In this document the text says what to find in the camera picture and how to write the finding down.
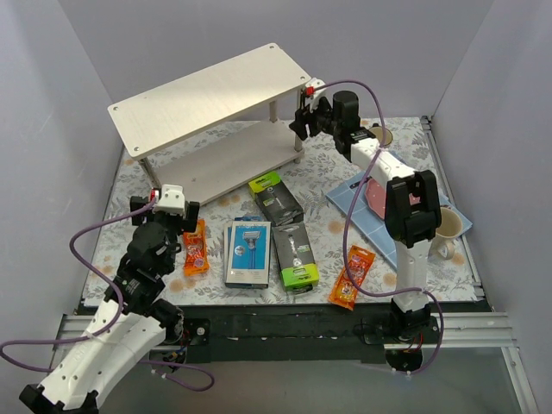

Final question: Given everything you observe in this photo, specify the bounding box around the black green razor box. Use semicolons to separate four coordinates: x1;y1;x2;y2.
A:
272;222;319;294
248;171;304;227

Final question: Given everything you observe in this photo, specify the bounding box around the white two-tier shelf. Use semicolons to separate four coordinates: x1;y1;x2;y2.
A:
108;43;311;204

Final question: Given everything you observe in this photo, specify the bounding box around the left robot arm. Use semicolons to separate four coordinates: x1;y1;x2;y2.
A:
19;185;200;413

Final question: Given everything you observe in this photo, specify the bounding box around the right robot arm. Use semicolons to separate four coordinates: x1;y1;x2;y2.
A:
289;82;442;343

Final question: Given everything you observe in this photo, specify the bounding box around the orange razor packet left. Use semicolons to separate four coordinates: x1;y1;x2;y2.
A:
182;219;210;277

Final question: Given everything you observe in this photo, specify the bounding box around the orange razor packet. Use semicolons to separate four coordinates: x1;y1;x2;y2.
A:
328;245;375;311
182;219;210;277

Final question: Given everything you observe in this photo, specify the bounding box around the cream enamel mug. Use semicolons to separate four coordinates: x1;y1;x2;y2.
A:
368;123;393;147

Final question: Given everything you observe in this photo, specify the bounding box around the blue checkered placemat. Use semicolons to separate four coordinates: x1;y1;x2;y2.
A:
324;172;474;272

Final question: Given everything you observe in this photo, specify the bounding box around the blue Harry's razor box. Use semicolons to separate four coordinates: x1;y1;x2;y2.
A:
224;220;272;289

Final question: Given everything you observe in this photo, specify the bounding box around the pink polka dot plate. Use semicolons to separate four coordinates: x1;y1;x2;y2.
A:
364;179;422;219

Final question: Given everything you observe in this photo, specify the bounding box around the orange razor packet right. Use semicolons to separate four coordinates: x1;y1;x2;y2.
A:
328;245;375;311

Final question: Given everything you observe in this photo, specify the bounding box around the painted ceramic mug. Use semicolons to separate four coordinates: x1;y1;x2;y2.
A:
431;207;463;260

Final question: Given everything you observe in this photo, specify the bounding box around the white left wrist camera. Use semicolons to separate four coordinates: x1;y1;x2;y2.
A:
150;185;185;216

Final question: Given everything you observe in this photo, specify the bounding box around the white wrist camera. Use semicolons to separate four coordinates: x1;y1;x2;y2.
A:
150;185;185;216
303;78;325;110

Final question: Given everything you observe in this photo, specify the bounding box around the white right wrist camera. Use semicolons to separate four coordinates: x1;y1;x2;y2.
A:
303;78;325;110

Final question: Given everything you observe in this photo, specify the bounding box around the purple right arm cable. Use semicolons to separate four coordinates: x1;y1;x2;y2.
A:
316;78;444;375

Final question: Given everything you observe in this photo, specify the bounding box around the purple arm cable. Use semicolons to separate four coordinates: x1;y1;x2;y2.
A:
316;78;444;375
0;202;216;392

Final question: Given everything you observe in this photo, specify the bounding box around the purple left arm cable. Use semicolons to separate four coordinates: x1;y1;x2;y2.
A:
0;202;216;392

